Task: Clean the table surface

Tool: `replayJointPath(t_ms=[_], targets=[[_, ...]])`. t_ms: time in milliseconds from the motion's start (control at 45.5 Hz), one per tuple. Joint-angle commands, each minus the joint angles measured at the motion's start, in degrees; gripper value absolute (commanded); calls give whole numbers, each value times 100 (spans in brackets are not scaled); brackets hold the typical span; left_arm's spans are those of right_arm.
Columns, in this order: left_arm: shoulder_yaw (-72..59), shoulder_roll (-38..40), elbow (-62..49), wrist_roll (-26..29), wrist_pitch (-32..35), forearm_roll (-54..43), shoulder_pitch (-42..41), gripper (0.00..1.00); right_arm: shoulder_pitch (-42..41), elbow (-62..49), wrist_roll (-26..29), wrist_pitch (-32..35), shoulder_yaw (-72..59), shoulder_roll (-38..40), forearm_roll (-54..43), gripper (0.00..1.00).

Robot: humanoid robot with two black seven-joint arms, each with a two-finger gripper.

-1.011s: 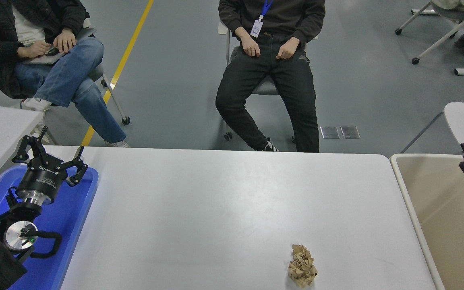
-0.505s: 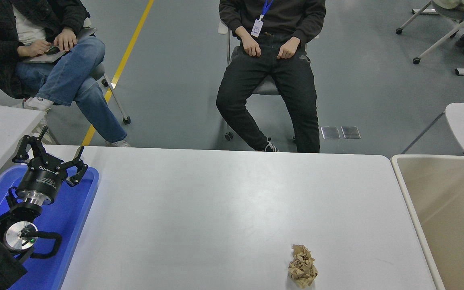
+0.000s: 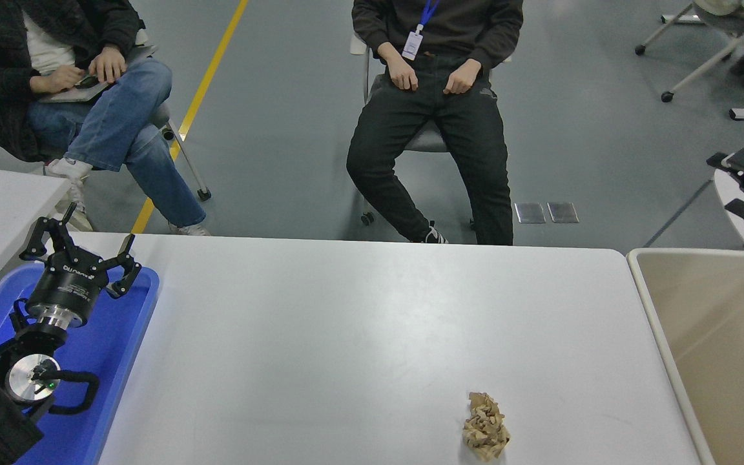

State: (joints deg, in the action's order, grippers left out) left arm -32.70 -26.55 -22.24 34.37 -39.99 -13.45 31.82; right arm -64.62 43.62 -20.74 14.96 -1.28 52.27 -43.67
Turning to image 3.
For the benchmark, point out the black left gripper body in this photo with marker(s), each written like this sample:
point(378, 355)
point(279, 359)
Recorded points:
point(65, 287)

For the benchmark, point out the tan paper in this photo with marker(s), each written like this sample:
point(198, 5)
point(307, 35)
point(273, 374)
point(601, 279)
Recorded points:
point(485, 426)

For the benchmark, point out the person's right hand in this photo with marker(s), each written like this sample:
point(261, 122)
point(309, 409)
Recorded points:
point(404, 74)
point(55, 81)

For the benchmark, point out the person's left hand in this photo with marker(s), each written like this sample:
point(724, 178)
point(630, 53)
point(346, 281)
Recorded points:
point(108, 63)
point(462, 77)

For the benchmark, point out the blue plastic tray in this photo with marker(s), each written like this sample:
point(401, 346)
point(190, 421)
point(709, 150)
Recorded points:
point(113, 349)

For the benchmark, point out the large pale bin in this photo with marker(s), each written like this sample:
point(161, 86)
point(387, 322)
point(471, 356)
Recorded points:
point(727, 349)

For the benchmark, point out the grey office chair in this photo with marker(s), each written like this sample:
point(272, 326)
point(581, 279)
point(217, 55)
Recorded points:
point(733, 22)
point(427, 139)
point(162, 116)

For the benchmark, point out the metal floor outlet cover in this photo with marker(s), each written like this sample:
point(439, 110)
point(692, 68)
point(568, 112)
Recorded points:
point(530, 213)
point(563, 212)

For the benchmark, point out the grey laptop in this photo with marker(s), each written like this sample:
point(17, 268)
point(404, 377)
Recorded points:
point(143, 55)

